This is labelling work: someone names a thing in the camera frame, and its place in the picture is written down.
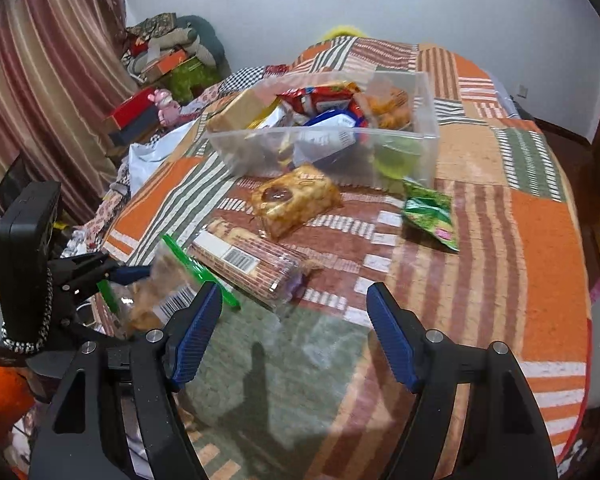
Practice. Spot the green small snack packet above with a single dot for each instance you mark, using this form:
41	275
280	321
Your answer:
431	212

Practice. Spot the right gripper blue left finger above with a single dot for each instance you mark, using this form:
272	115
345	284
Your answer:
83	434

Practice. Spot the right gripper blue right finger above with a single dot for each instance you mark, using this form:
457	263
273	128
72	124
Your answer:
504	434

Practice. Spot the pile of clothes and boxes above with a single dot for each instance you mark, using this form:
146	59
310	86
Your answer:
181	53

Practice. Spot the pink plush toy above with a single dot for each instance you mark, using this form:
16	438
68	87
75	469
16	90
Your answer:
168	108

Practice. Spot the clear bag with green clip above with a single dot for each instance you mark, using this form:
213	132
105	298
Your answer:
141	298

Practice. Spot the caramel puff snack bag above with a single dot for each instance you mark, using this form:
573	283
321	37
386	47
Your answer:
285	203

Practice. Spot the red snack packet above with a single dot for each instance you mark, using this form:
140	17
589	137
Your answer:
312	101

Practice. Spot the striped red curtain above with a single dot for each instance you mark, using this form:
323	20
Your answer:
60	76

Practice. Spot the long brick-pattern biscuit pack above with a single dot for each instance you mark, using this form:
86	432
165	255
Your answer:
264	270

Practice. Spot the yellow hoop behind bed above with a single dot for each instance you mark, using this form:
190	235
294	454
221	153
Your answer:
343	31

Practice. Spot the patchwork striped bedspread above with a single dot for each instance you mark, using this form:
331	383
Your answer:
312	397

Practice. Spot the clear plastic storage box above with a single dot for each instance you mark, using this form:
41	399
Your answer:
371	129

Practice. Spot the clear orange snack packet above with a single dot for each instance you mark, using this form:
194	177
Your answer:
389	110

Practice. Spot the red flat box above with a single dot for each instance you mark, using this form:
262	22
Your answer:
128	110

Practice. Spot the white yellow chip bag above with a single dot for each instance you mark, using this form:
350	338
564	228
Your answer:
278	114

